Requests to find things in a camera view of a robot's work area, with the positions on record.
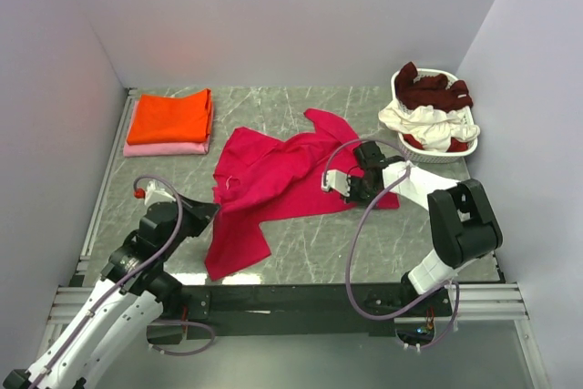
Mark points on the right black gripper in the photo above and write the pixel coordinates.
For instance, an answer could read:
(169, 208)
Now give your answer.
(352, 197)

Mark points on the crimson pink t shirt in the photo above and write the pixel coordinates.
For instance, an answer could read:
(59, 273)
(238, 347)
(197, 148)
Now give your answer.
(260, 178)

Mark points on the white plastic laundry basket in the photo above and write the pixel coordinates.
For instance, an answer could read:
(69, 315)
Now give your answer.
(424, 155)

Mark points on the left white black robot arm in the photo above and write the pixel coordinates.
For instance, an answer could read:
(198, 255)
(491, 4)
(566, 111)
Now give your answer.
(133, 291)

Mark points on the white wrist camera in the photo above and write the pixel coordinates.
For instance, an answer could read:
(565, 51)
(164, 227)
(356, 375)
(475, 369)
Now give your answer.
(336, 180)
(153, 194)

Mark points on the aluminium frame rail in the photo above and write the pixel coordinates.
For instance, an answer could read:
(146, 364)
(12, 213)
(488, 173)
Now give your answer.
(304, 217)

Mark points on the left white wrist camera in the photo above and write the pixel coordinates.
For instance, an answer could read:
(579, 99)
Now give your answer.
(153, 194)

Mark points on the folded orange t shirt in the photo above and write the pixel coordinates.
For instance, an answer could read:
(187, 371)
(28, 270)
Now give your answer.
(172, 120)

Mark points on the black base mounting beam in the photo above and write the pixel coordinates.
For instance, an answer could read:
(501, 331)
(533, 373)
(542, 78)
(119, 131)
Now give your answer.
(246, 310)

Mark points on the red garment in basket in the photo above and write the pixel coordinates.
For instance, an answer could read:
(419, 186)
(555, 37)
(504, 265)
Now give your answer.
(455, 145)

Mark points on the folded light pink t shirt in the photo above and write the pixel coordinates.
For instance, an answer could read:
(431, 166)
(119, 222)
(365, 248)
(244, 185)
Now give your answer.
(172, 148)

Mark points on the dark maroon garment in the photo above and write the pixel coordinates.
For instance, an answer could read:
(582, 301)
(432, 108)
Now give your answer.
(415, 91)

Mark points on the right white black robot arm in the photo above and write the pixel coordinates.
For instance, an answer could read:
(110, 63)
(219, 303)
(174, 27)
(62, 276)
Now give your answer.
(463, 226)

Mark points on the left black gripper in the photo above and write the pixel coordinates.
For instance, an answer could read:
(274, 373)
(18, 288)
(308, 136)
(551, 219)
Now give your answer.
(201, 213)

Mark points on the white crumpled garment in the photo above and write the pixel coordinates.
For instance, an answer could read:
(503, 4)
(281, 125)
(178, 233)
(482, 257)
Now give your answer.
(432, 127)

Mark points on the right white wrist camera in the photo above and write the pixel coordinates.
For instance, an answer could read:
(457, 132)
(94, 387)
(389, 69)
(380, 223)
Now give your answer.
(336, 180)

